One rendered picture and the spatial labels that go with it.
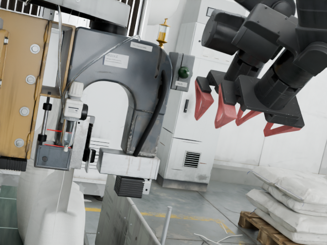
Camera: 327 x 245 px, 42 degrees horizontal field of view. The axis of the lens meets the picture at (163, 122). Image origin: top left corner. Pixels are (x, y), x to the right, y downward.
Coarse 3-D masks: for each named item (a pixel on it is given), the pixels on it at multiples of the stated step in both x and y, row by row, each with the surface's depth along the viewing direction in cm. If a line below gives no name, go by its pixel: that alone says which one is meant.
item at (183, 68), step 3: (180, 69) 102; (183, 69) 102; (186, 69) 102; (180, 72) 102; (183, 72) 102; (186, 72) 102; (189, 72) 103; (180, 75) 102; (183, 75) 102; (186, 75) 102; (183, 78) 103
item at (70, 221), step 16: (48, 176) 155; (64, 176) 131; (48, 192) 138; (64, 192) 127; (80, 192) 147; (32, 208) 139; (48, 208) 126; (64, 208) 122; (80, 208) 132; (32, 224) 129; (48, 224) 123; (64, 224) 125; (80, 224) 127; (32, 240) 127; (48, 240) 123; (64, 240) 125; (80, 240) 127
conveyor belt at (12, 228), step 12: (0, 192) 256; (12, 192) 260; (0, 204) 238; (12, 204) 241; (0, 216) 222; (12, 216) 225; (0, 228) 208; (12, 228) 210; (0, 240) 196; (12, 240) 198
